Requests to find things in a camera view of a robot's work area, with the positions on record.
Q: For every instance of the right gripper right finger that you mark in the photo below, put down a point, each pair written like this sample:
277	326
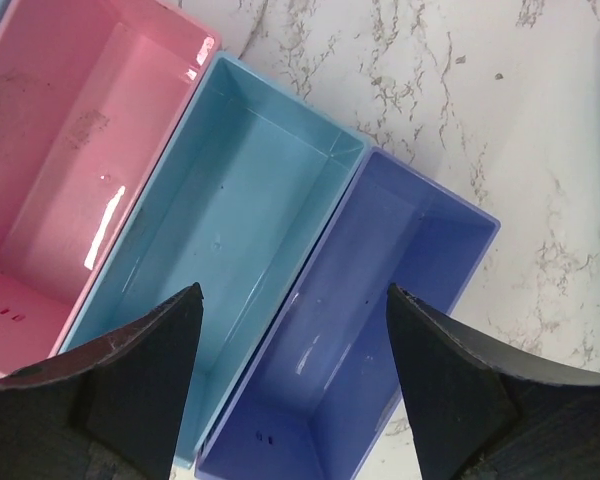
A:
482	409

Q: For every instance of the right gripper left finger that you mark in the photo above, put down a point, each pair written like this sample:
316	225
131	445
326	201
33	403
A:
108	409

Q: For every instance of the purple blue bin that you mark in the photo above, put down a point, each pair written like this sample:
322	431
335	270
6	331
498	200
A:
323	384

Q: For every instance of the pink bin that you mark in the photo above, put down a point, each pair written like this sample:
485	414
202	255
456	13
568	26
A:
90	94

